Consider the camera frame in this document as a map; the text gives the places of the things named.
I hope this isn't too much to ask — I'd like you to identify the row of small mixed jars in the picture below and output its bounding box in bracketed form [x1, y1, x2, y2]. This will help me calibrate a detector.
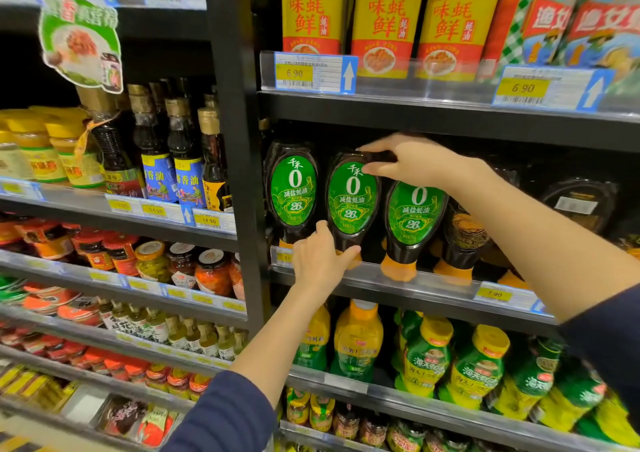
[285, 386, 501, 452]

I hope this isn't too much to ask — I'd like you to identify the row of dark squeeze bottles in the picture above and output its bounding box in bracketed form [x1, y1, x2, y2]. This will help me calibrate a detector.
[432, 166, 640, 291]

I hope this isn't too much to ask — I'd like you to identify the row of small red cap jars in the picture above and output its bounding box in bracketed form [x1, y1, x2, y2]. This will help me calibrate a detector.
[0, 326, 212, 401]

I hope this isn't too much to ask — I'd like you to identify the row of red lid jars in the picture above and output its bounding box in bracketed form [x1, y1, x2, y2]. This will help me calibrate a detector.
[0, 216, 246, 301]

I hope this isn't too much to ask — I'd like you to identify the dark blue sleeve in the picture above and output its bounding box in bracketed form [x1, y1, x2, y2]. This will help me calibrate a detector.
[557, 284, 640, 433]
[159, 370, 279, 452]

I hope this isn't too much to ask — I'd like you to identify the person's right hand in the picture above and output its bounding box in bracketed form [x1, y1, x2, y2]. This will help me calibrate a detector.
[355, 132, 493, 197]

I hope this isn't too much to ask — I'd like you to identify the dark blue left sleeve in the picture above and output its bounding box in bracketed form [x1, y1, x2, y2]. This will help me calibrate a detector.
[159, 370, 279, 452]

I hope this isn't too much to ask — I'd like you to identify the person's left forearm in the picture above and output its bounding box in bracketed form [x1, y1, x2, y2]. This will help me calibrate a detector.
[231, 286, 341, 407]

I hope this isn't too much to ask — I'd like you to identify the red yellow squeeze bottle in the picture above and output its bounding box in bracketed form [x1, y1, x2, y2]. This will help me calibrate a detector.
[351, 0, 427, 80]
[281, 0, 347, 56]
[416, 0, 507, 82]

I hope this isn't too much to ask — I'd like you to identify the green white hanging sign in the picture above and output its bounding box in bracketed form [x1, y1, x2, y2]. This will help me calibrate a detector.
[39, 0, 124, 95]

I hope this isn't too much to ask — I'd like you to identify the group of yellow flat packets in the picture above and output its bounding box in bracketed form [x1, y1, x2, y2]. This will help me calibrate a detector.
[0, 364, 79, 413]

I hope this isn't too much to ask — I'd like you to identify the person's right forearm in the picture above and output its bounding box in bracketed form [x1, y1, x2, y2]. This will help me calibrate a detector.
[459, 158, 640, 325]

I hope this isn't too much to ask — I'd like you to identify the person's left hand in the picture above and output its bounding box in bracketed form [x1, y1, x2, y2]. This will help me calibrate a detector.
[291, 220, 362, 297]

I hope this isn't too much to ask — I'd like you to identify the row of dark glass bottles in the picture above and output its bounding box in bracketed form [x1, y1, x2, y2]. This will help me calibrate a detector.
[75, 78, 233, 212]

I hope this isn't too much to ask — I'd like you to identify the dark blue right sleeve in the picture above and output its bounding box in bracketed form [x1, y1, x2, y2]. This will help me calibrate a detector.
[557, 284, 640, 433]

